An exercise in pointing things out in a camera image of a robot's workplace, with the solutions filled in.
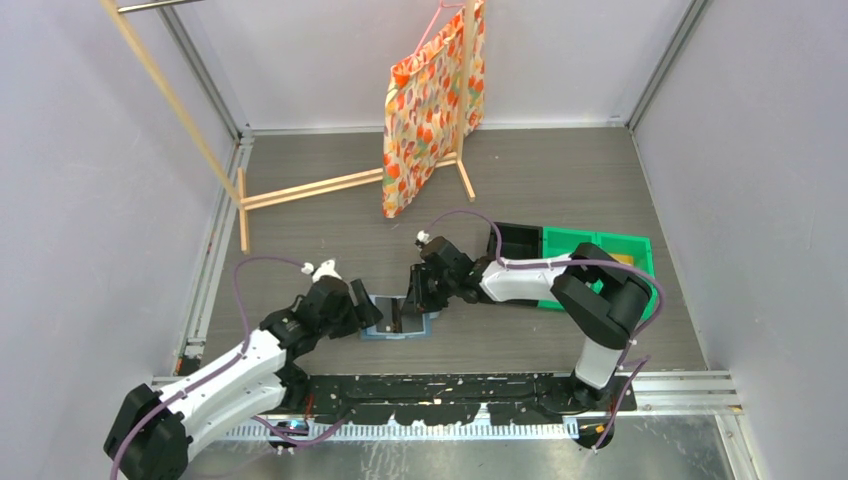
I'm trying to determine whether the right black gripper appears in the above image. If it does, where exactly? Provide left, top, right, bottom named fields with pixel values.
left=402, top=263, right=457, bottom=316

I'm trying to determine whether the blue leather card holder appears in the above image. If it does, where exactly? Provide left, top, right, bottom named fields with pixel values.
left=360, top=295, right=438, bottom=341

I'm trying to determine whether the dark credit card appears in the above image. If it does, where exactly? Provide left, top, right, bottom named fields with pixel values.
left=374, top=296, right=426, bottom=336

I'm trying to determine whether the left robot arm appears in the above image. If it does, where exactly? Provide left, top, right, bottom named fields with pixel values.
left=103, top=276, right=383, bottom=479

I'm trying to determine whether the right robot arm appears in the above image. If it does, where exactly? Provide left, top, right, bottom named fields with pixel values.
left=402, top=232, right=653, bottom=411

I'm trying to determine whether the gold card in bin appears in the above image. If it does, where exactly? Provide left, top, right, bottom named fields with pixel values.
left=610, top=253, right=638, bottom=266

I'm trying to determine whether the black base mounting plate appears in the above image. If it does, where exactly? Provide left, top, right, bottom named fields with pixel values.
left=269, top=373, right=627, bottom=426

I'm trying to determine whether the black plastic bin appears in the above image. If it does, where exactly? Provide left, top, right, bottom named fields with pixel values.
left=486, top=222, right=543, bottom=308

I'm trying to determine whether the wooden clothes rack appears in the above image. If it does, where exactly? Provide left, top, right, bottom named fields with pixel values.
left=99, top=0, right=488, bottom=256

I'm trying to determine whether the green plastic bin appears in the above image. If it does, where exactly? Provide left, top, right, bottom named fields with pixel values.
left=537, top=226, right=657, bottom=319

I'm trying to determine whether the floral orange fabric bag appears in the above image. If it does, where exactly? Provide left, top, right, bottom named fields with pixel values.
left=382, top=1, right=486, bottom=218

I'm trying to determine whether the pink clothes hanger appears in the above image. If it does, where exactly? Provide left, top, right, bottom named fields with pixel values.
left=413, top=0, right=465, bottom=54

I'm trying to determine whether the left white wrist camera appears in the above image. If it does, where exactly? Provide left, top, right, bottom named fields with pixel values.
left=300, top=259, right=343, bottom=283

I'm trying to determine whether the aluminium frame rail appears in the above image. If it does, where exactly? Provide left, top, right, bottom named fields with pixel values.
left=142, top=370, right=743, bottom=422

